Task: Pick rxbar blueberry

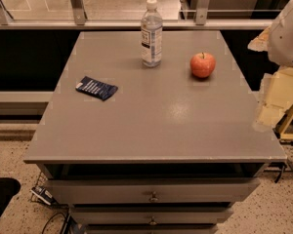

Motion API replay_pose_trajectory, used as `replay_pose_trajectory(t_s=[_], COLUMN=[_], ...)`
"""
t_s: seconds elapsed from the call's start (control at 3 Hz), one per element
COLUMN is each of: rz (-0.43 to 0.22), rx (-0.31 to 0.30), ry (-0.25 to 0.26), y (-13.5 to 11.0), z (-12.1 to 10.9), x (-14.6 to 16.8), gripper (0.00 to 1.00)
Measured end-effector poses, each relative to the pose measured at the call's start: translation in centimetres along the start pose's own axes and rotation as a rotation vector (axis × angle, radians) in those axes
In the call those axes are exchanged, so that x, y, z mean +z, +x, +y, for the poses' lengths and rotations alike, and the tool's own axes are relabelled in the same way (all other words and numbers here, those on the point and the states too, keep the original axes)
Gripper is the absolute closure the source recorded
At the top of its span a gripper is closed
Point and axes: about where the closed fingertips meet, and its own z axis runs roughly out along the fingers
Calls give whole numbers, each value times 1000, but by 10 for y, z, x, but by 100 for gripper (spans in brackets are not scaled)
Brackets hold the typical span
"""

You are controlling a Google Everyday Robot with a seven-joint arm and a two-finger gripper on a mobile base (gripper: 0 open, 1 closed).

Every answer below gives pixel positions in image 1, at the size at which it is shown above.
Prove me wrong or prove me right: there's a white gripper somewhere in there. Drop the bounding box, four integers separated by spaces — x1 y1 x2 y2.
247 0 293 129

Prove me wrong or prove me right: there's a blue rxbar blueberry wrapper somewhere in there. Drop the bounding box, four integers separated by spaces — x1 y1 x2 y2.
75 76 118 101

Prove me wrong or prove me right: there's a yellow wooden stand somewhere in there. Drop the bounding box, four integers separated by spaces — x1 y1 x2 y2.
277 105 293 140

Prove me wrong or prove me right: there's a red apple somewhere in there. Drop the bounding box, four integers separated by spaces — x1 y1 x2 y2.
190 52 216 78

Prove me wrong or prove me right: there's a clear plastic water bottle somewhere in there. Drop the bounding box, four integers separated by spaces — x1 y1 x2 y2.
141 0 163 67

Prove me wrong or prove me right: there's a grey drawer cabinet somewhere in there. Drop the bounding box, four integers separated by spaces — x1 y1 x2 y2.
25 31 286 234

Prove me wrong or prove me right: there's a top grey drawer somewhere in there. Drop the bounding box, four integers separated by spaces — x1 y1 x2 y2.
45 178 260 204

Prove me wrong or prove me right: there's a grey drawer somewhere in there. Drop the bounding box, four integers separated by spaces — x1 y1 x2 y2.
70 207 232 225
45 178 260 204

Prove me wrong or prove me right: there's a middle grey drawer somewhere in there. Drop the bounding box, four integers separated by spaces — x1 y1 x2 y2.
70 207 232 225

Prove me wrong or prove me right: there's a small device on floor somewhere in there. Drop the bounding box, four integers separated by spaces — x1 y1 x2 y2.
31 186 54 206

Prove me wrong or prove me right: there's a black cable on floor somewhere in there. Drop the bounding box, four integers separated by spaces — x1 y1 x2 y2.
40 211 72 234

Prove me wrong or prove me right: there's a metal railing frame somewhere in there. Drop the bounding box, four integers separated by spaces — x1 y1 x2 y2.
0 0 293 30

